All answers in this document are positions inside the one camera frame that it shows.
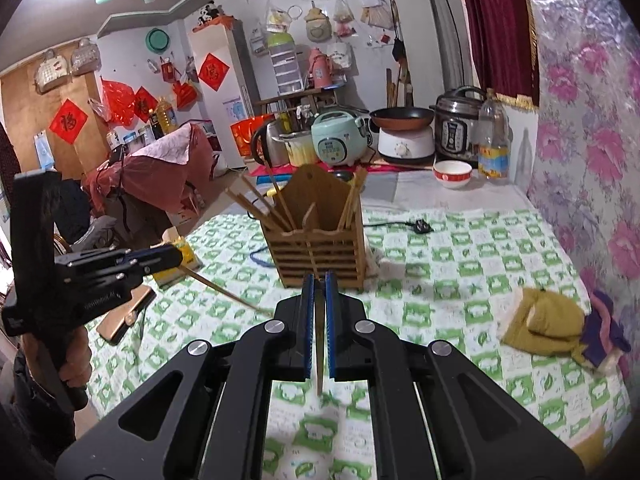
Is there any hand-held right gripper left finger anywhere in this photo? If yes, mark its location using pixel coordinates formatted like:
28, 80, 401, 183
55, 272, 316, 480

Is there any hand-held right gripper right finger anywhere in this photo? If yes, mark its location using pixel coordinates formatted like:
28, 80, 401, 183
325, 270, 586, 480

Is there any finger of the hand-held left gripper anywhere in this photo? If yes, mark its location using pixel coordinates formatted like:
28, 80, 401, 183
55, 265, 154, 289
55, 246, 184, 267

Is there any single wooden chopstick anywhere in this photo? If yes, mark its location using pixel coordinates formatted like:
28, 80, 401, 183
314, 287, 326, 396
181, 265, 274, 318

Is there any wooden chopstick holder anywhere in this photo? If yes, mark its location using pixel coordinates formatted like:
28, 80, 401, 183
260, 162, 369, 294

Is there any bunch of wooden chopsticks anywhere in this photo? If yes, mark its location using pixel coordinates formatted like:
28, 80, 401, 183
225, 162, 369, 234

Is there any person's left forearm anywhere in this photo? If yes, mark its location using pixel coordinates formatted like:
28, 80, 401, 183
0, 347, 77, 466

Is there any person's left hand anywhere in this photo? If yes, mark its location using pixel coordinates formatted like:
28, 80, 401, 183
58, 341, 94, 391

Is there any yellow tissue box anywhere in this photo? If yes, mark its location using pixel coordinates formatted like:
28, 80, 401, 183
150, 227, 199, 287

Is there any red cloth cover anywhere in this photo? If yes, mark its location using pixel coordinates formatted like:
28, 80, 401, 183
82, 120, 216, 213

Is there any white pink patterned cloth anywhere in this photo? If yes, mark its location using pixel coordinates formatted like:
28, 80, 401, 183
127, 125, 193, 166

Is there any green checkered tablecloth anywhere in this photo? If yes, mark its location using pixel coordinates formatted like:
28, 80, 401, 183
82, 207, 633, 480

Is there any large yellow oil bottle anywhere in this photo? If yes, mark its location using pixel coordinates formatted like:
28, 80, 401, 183
156, 97, 178, 136

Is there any red mat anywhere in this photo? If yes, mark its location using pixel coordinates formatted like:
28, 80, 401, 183
249, 162, 301, 177

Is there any small red diamond paper decoration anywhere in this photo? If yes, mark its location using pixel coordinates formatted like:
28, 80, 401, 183
134, 86, 156, 121

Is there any yellow mini frying pan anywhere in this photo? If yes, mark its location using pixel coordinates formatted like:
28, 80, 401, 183
267, 170, 356, 197

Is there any red gift bag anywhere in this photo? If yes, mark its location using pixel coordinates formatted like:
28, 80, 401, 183
230, 115, 276, 158

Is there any red plastic bag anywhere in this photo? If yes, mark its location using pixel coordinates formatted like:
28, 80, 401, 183
101, 79, 136, 126

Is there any white refrigerator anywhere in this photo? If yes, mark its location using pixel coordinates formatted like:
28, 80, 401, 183
192, 25, 261, 171

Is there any steel electric kettle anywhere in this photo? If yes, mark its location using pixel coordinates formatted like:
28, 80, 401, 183
251, 120, 291, 167

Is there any beige hanging handbag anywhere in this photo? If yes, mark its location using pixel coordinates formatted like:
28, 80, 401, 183
34, 49, 70, 93
70, 37, 102, 77

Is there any cream pot with lid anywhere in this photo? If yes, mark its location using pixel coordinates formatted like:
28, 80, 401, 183
280, 132, 318, 167

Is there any mint green rice cooker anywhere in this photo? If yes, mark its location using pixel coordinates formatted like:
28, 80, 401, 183
311, 110, 368, 167

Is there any red and white bowl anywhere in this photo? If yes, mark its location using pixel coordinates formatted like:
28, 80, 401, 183
433, 160, 473, 190

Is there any white electric hot plate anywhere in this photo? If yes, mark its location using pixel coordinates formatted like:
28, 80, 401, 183
377, 125, 435, 162

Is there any green round basin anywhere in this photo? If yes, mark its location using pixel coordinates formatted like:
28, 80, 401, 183
145, 28, 171, 53

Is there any copper frying pan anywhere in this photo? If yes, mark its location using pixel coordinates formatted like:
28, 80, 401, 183
340, 106, 436, 132

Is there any plastic drawer unit green top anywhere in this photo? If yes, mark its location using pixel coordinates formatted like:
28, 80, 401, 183
267, 32, 303, 96

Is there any silver black pressure cooker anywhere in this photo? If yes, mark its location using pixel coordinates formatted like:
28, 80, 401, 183
434, 85, 488, 168

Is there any clear bottle yellow label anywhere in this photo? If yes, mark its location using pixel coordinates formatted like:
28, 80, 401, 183
477, 88, 511, 181

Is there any panda plush toy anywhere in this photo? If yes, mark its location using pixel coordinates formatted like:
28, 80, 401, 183
196, 2, 223, 27

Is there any pink thermos flask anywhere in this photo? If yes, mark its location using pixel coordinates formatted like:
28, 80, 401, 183
307, 47, 331, 91

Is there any purple cloth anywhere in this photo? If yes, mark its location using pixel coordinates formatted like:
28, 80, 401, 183
582, 290, 632, 367

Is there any white tote bag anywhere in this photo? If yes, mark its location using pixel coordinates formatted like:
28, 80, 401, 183
327, 41, 353, 68

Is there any yellow woven hanging bag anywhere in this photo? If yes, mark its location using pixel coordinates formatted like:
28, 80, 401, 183
305, 2, 332, 42

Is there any clear hanging plastic bag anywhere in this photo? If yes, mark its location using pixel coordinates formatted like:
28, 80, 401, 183
332, 0, 355, 36

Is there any floral plastic sheet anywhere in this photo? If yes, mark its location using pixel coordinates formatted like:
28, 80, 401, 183
520, 0, 640, 411

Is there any straw hanging bag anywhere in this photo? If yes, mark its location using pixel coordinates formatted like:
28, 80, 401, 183
360, 0, 393, 28

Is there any dark red curtain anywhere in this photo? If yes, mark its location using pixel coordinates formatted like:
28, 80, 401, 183
452, 0, 541, 111

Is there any black power plug cable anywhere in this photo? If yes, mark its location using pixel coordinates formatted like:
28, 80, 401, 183
364, 217, 434, 235

